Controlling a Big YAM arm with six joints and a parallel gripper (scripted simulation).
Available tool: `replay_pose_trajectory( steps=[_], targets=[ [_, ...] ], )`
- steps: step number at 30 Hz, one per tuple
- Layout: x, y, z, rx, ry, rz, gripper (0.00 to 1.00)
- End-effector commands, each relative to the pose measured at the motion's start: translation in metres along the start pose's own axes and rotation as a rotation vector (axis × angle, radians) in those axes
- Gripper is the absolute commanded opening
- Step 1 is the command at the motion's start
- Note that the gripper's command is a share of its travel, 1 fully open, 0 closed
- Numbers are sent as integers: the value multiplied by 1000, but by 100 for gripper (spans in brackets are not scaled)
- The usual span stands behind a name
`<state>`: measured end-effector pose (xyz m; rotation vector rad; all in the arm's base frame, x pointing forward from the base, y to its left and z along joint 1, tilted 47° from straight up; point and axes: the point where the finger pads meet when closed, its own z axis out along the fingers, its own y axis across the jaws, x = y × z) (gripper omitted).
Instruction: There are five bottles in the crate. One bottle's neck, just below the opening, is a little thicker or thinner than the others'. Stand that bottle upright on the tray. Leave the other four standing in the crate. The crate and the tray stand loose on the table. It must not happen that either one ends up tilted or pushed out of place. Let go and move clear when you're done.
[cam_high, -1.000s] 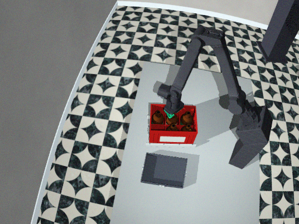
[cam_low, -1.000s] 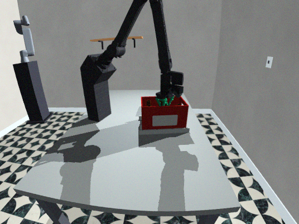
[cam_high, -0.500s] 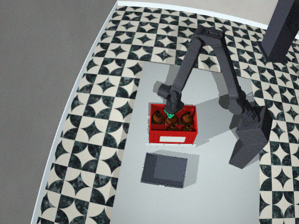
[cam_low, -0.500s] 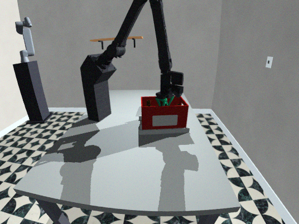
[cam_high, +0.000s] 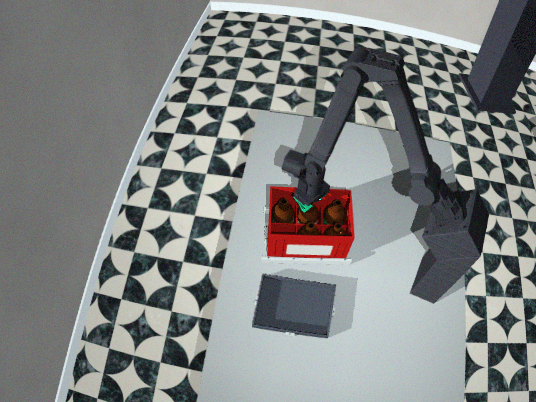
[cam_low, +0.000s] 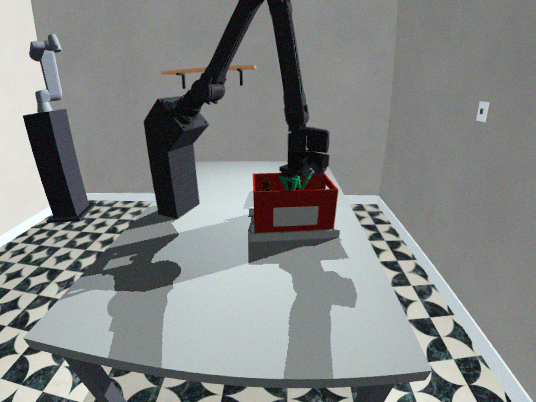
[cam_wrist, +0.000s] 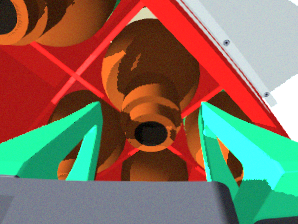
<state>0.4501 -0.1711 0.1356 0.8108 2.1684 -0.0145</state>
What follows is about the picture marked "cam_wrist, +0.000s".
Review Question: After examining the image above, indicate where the red crate with dividers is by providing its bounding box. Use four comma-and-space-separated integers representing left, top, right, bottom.
0, 0, 291, 181

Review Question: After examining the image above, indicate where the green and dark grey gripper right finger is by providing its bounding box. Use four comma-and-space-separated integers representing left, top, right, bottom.
198, 102, 298, 224

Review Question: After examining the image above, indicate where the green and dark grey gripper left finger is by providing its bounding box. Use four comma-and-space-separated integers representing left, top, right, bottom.
0, 102, 103, 180

